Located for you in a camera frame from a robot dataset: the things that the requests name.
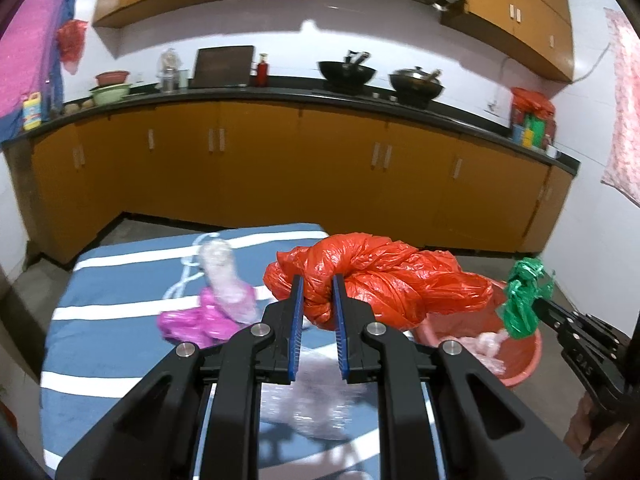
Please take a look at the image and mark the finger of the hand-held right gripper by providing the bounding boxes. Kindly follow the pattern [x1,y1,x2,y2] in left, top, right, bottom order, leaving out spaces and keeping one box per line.
[531,298,580,346]

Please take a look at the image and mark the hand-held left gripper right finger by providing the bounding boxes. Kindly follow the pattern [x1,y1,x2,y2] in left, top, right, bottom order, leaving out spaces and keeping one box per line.
[332,275,587,480]

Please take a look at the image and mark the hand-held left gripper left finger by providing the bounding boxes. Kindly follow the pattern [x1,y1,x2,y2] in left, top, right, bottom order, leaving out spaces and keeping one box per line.
[55,275,306,480]

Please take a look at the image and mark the green plastic bag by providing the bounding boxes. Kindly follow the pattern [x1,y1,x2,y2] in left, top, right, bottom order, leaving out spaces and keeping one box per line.
[497,256,556,342]

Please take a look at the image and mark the large red plastic bag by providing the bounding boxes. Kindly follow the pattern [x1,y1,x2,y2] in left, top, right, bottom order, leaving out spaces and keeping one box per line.
[262,232,509,334]

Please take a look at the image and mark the white plastic bag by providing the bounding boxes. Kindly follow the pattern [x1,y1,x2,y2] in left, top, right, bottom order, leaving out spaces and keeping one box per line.
[457,330,512,376]

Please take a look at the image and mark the red plastic waste basket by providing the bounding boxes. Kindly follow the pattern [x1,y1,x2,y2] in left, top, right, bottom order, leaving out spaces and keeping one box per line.
[414,280,544,389]

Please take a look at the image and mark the person's right hand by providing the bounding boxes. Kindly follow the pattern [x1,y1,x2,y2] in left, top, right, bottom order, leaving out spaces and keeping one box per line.
[565,394,601,457]

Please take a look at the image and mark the clear bubble wrap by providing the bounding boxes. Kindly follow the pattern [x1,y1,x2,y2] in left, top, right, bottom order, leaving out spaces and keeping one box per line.
[255,317,382,442]

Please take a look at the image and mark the clear plastic bag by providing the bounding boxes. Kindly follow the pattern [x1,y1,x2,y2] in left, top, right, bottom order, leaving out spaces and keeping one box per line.
[197,240,258,323]

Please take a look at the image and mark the pink plastic bag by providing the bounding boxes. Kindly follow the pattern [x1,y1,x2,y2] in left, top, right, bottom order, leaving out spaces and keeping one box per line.
[157,285,262,349]

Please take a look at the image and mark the wooden base cabinets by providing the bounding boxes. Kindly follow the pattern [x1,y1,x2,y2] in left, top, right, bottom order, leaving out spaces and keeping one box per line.
[29,97,576,267]

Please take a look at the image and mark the blue white striped tablecloth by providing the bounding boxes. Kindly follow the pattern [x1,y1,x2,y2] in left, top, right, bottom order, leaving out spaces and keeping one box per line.
[40,222,436,480]

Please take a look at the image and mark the green box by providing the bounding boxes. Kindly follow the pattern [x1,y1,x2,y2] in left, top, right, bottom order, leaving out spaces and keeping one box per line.
[522,112,549,149]

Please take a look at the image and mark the red bag over containers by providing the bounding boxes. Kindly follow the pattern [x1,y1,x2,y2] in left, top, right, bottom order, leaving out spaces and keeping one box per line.
[509,86,556,119]

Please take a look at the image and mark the pink floral curtain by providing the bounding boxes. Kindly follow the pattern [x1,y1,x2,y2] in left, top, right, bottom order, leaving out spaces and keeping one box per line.
[599,7,640,209]

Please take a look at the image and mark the black kitchen countertop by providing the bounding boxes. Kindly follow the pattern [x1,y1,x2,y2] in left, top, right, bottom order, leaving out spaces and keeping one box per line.
[2,84,582,177]

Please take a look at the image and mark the black gas stove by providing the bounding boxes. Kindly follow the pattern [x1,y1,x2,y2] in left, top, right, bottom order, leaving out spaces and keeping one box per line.
[311,87,436,111]

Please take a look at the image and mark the black wok with lid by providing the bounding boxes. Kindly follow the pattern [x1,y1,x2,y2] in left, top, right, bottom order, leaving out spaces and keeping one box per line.
[388,66,446,109]

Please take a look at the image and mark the open black wok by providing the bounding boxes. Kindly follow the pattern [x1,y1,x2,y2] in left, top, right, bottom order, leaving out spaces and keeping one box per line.
[317,50,377,94]

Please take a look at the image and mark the dark cutting board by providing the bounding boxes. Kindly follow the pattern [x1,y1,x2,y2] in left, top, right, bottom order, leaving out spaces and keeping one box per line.
[188,45,256,90]

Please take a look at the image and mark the glass jar with plastic cover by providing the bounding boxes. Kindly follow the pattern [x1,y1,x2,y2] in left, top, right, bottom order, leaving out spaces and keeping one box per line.
[155,47,182,94]

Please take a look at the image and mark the green basin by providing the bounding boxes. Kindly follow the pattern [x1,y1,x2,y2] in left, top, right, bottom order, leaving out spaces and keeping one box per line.
[89,83,133,106]

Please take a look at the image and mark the red basin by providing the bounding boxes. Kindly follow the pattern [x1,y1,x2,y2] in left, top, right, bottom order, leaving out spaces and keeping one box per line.
[94,70,131,88]

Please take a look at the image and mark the yellow detergent bottle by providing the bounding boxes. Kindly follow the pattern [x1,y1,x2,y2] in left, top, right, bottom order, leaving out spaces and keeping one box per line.
[22,91,44,132]

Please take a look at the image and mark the hanging red plastic bag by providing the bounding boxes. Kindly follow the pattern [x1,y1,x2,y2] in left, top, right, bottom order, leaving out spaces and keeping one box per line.
[55,19,90,74]

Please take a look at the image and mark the pink and blue hanging cloth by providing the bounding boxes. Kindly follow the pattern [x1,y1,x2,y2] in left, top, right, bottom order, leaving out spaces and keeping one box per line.
[0,0,89,144]

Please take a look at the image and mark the white wall cable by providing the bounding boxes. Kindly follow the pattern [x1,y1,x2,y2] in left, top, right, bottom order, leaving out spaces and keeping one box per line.
[492,42,614,107]

